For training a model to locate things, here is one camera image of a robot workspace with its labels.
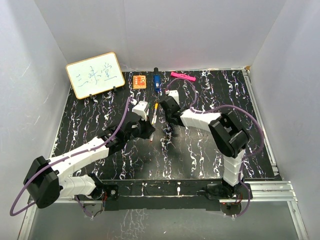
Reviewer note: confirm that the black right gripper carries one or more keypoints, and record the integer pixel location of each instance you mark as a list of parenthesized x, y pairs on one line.
[(167, 117)]

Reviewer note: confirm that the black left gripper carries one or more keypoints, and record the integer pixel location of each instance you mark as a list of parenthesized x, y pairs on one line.
[(148, 128)]

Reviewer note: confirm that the red marker pen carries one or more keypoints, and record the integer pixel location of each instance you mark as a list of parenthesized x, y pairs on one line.
[(151, 138)]

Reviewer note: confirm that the yellow marker pen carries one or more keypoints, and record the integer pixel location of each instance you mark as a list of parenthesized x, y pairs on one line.
[(154, 117)]

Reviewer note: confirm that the green marker pen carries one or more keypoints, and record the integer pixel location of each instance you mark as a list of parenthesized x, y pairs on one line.
[(148, 110)]

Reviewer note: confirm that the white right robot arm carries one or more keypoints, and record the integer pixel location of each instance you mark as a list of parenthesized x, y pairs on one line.
[(230, 138)]

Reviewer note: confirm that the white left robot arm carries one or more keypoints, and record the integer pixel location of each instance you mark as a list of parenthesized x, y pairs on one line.
[(50, 179)]

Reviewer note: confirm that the blue stapler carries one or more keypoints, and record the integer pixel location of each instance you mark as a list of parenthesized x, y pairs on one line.
[(156, 80)]

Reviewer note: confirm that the pink plastic clip bar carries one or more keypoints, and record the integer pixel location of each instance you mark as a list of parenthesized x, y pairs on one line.
[(183, 76)]

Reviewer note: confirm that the small orange notebook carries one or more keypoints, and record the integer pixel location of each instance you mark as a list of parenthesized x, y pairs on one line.
[(139, 82)]

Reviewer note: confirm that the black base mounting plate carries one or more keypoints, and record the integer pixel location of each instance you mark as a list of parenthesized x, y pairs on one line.
[(165, 194)]

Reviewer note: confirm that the small yellow-framed whiteboard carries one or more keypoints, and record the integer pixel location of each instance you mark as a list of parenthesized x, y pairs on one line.
[(95, 75)]

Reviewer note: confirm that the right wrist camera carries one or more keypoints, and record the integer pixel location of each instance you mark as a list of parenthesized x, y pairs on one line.
[(174, 94)]

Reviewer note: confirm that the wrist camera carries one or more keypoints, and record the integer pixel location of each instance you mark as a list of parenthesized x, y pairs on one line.
[(141, 109), (174, 94)]

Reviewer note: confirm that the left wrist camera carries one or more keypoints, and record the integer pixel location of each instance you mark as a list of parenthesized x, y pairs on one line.
[(141, 109)]

